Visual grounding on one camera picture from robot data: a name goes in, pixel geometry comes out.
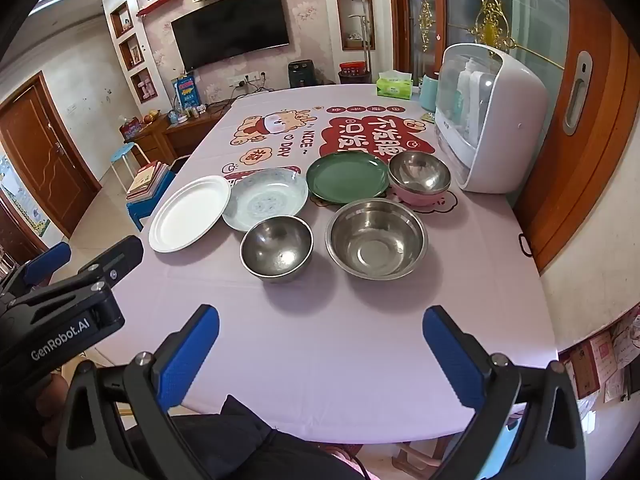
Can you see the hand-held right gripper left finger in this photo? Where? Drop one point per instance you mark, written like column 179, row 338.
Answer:
column 190, row 355

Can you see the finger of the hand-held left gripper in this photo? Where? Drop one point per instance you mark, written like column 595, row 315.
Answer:
column 115, row 260
column 50, row 262

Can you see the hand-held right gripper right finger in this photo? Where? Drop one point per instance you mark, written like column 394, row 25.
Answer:
column 452, row 360

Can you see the small steel bowl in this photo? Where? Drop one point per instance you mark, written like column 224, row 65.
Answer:
column 275, row 250

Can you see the large flat-bottomed steel bowl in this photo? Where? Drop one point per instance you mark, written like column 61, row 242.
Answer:
column 375, row 242

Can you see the blue patterned white bowl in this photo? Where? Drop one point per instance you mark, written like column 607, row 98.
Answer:
column 265, row 200

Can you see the steel bowl with pink outside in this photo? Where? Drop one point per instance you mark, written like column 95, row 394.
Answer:
column 417, row 172

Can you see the green plate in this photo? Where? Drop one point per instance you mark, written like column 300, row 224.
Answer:
column 345, row 175

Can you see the blue chair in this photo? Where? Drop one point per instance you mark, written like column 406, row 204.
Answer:
column 142, row 212

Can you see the stack of books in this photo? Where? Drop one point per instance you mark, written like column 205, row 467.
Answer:
column 147, row 180

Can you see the person's dark clothing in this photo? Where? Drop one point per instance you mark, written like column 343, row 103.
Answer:
column 240, row 440

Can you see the brown wooden door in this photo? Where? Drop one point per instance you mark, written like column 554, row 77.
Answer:
column 45, row 160

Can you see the blue stool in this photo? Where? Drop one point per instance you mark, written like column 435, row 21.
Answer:
column 122, row 152

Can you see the pink printed tablecloth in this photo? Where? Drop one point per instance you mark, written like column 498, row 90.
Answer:
column 325, row 335

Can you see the red box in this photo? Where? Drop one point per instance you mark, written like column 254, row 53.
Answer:
column 132, row 129

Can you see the wooden cabinet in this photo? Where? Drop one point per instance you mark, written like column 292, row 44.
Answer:
column 185, row 132

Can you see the hanging paper pouches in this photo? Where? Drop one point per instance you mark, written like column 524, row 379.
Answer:
column 610, row 355

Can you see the blue printed box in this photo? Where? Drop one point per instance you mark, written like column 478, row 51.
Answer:
column 186, row 91

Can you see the wooden sliding door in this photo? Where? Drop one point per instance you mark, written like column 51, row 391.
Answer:
column 590, row 185

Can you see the white sterilizer cabinet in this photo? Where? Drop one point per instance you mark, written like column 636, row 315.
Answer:
column 510, row 120

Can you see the black television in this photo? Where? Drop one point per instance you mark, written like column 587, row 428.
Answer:
column 230, row 25

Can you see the black air fryer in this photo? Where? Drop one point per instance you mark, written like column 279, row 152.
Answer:
column 301, row 75

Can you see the teal container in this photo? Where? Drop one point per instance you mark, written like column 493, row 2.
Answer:
column 427, row 95

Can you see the green tissue box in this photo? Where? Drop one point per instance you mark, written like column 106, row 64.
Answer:
column 395, row 87

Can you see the red and black container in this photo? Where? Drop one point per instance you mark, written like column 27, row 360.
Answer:
column 355, row 74

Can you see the gold door ornament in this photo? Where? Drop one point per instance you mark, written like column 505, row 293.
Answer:
column 495, row 25

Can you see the red wall shelf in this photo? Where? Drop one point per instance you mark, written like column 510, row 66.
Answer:
column 160, row 2

